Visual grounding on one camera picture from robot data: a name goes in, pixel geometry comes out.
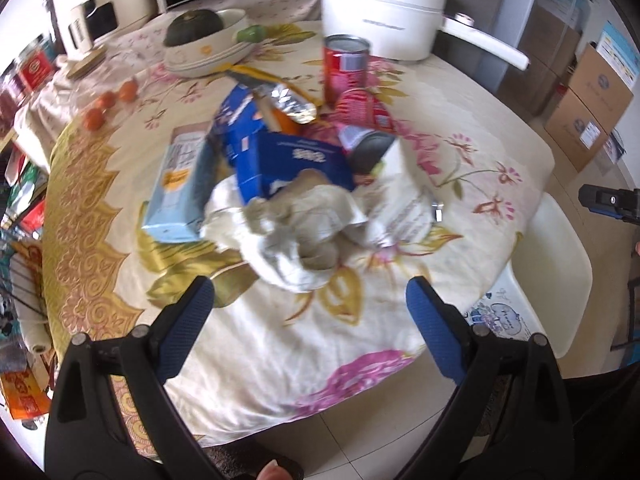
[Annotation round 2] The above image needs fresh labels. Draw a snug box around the dark slipper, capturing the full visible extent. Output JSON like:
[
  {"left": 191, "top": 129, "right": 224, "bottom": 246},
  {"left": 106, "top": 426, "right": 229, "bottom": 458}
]
[{"left": 210, "top": 442, "right": 305, "bottom": 480}]

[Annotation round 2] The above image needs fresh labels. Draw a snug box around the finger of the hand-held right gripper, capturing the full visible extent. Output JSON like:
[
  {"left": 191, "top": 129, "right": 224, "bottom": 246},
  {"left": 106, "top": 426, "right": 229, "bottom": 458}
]
[{"left": 579, "top": 185, "right": 640, "bottom": 226}]

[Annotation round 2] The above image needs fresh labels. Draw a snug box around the clear bag of orange fruits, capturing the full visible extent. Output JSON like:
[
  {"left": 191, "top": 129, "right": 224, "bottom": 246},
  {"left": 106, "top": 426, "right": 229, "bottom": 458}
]
[{"left": 64, "top": 45, "right": 141, "bottom": 106}]

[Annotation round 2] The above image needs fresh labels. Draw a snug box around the cardboard box with blue label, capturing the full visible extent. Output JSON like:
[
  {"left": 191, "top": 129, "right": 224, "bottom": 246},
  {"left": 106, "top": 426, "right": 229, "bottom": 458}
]
[
  {"left": 567, "top": 22, "right": 640, "bottom": 136},
  {"left": 544, "top": 85, "right": 612, "bottom": 173}
]

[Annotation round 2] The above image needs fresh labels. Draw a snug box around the red snack packet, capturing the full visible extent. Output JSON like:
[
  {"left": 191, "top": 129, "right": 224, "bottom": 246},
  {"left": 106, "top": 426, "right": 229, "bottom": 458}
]
[{"left": 334, "top": 89, "right": 398, "bottom": 136}]

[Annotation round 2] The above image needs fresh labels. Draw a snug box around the plain cardboard box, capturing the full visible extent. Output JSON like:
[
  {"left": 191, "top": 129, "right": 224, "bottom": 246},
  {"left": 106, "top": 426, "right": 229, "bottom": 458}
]
[{"left": 520, "top": 0, "right": 583, "bottom": 116}]

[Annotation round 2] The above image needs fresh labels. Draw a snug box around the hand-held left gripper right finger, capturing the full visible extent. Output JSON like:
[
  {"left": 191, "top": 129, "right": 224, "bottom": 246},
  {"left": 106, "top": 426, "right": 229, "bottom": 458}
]
[{"left": 395, "top": 276, "right": 583, "bottom": 480}]

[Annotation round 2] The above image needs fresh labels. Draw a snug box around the red and gold packet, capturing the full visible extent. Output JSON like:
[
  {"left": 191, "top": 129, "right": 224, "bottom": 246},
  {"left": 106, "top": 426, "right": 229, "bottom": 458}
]
[{"left": 0, "top": 367, "right": 53, "bottom": 421}]

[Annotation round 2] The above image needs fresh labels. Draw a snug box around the white paper roll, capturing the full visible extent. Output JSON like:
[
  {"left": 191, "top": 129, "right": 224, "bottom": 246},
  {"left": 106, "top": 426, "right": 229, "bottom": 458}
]
[{"left": 17, "top": 305, "right": 53, "bottom": 353}]

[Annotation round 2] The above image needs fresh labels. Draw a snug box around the red tin can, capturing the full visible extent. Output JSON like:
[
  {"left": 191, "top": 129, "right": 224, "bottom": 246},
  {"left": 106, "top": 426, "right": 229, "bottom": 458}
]
[{"left": 322, "top": 35, "right": 372, "bottom": 110}]

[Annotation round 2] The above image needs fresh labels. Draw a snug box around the dark grey pouch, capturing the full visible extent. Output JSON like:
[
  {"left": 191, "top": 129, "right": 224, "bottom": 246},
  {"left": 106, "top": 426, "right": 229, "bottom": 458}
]
[{"left": 344, "top": 129, "right": 397, "bottom": 177}]

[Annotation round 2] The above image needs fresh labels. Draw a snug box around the white tissue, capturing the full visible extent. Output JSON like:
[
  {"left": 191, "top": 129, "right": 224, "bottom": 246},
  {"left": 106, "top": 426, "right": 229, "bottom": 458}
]
[{"left": 200, "top": 170, "right": 371, "bottom": 293}]

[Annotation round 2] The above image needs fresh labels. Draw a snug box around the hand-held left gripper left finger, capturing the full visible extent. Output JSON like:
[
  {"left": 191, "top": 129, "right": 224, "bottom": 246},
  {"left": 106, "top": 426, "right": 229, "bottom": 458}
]
[{"left": 44, "top": 275, "right": 226, "bottom": 480}]

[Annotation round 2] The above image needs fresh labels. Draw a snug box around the dark blue box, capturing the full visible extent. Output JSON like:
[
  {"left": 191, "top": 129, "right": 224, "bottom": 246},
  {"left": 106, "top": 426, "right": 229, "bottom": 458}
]
[{"left": 235, "top": 131, "right": 357, "bottom": 206}]

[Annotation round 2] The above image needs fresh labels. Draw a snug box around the white plastic chair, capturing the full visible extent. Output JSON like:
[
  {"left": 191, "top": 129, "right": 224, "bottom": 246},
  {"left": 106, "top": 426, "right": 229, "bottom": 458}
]
[{"left": 470, "top": 192, "right": 593, "bottom": 361}]

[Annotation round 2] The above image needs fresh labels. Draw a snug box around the dark green squash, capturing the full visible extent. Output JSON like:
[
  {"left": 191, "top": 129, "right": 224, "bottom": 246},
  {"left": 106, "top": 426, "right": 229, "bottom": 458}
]
[{"left": 165, "top": 10, "right": 224, "bottom": 48}]

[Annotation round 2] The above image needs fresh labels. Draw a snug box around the white printed plastic bag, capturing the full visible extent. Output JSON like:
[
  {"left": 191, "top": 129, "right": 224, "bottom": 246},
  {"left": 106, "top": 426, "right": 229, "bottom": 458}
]
[{"left": 360, "top": 140, "right": 446, "bottom": 251}]

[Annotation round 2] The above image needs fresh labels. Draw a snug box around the orange packet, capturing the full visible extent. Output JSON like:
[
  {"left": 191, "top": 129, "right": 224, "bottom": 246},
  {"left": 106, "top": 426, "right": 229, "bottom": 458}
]
[{"left": 270, "top": 105, "right": 304, "bottom": 136}]

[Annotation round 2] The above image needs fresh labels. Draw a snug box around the white ceramic bowl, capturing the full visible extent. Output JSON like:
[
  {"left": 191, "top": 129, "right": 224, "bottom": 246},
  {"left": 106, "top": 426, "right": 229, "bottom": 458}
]
[{"left": 164, "top": 8, "right": 258, "bottom": 78}]

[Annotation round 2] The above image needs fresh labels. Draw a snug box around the light blue carton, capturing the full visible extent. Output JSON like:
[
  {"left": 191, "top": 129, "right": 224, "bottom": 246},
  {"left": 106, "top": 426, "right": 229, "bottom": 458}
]
[{"left": 141, "top": 125, "right": 221, "bottom": 243}]

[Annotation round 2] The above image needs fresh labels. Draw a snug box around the blue and white carton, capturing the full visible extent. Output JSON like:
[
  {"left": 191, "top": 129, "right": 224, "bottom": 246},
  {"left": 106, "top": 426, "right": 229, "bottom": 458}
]
[{"left": 214, "top": 85, "right": 273, "bottom": 177}]

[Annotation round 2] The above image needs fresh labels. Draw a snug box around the cluttered storage rack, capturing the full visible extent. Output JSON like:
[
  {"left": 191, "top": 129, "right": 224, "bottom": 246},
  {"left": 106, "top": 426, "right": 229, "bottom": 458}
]
[{"left": 0, "top": 35, "right": 56, "bottom": 311}]

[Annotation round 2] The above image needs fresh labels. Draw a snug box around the blue printed seat cushion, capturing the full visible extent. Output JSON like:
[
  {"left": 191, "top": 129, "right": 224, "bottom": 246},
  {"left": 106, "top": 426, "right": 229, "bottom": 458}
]
[{"left": 462, "top": 285, "right": 536, "bottom": 338}]

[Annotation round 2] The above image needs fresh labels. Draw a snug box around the floral tablecloth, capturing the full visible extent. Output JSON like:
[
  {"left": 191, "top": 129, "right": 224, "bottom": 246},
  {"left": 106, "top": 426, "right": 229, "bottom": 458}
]
[{"left": 15, "top": 0, "right": 556, "bottom": 446}]

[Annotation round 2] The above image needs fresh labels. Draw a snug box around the silver foil snack bag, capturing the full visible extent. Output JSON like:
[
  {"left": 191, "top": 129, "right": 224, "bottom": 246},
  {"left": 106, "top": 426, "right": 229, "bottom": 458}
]
[{"left": 252, "top": 82, "right": 318, "bottom": 126}]

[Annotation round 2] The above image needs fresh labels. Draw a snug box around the white electric cooking pot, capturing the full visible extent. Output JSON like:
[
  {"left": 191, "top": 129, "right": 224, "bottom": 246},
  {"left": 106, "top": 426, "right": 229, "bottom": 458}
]
[{"left": 319, "top": 0, "right": 531, "bottom": 72}]

